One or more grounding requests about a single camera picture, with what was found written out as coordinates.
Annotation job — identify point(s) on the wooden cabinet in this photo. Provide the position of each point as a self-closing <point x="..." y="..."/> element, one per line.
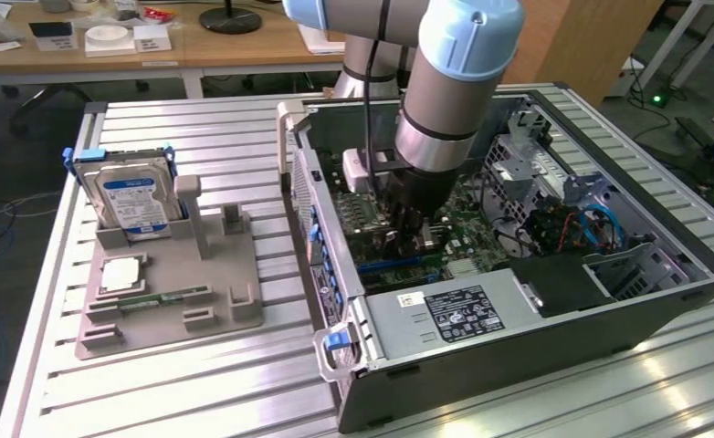
<point x="594" y="45"/>

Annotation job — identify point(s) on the small dark object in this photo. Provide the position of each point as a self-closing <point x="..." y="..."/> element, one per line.
<point x="128" y="16"/>

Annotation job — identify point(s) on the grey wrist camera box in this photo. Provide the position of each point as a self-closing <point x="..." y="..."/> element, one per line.
<point x="357" y="171"/>

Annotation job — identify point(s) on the white labelled box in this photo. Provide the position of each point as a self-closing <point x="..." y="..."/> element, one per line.
<point x="150" y="36"/>

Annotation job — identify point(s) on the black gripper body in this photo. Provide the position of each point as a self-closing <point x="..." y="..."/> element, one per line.
<point x="423" y="191"/>

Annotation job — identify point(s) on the hard disk in blue carrier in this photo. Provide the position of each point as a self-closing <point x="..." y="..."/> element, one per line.
<point x="128" y="201"/>

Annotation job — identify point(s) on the blue expansion slot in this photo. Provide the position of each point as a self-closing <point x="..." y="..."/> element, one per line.
<point x="390" y="265"/>

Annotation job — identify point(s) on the open black PC case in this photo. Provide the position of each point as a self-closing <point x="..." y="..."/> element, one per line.
<point x="515" y="365"/>

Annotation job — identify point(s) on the silver CPU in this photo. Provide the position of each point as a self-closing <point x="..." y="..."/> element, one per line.
<point x="120" y="275"/>

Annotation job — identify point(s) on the white square box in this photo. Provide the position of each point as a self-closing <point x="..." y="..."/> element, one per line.
<point x="110" y="50"/>

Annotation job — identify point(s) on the grey cup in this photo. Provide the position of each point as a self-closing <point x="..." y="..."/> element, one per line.
<point x="55" y="5"/>

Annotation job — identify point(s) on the red and white packet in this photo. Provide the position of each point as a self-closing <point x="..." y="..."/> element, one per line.
<point x="158" y="14"/>

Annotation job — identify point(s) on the white box with red button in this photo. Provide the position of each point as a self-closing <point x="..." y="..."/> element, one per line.
<point x="622" y="86"/>

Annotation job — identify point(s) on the green RAM stick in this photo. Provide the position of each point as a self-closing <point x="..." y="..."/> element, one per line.
<point x="150" y="301"/>

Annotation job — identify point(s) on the wooden desk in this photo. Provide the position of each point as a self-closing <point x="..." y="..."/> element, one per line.
<point x="254" y="50"/>
<point x="28" y="61"/>

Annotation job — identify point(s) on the stack of white papers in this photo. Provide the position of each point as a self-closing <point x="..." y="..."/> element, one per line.
<point x="321" y="46"/>

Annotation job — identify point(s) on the black round lamp base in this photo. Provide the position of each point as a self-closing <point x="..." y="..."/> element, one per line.
<point x="228" y="22"/>

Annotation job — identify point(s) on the grey plastic parts rack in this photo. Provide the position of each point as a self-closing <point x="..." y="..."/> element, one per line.
<point x="168" y="274"/>

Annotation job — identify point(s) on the silver power supply with label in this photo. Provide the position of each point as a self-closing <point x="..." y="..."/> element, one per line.
<point x="454" y="315"/>

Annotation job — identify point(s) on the graphics card with fan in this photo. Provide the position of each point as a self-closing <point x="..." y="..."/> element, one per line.
<point x="375" y="244"/>

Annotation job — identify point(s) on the black equipment stand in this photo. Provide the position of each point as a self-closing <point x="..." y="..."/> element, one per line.
<point x="708" y="150"/>

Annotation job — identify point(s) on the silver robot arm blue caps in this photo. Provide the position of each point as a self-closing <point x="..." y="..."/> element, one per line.
<point x="449" y="114"/>

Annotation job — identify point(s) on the black bay cover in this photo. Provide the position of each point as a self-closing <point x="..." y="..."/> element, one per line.
<point x="563" y="287"/>

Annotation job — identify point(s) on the black and white box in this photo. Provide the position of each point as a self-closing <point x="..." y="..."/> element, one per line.
<point x="52" y="38"/>

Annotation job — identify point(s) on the white desk frame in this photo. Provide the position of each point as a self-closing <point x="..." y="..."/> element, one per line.
<point x="676" y="83"/>

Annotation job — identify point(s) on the perforated metal drive cage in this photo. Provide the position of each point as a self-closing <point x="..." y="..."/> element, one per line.
<point x="515" y="178"/>

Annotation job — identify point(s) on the black office chair base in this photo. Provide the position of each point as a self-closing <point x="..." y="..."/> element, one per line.
<point x="40" y="102"/>

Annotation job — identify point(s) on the green motherboard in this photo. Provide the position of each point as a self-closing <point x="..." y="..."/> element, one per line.
<point x="470" y="228"/>

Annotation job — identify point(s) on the silver chipset heatsink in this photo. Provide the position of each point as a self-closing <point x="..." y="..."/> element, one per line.
<point x="466" y="268"/>

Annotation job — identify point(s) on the silver disk bay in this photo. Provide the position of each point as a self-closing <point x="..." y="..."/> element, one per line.
<point x="637" y="274"/>

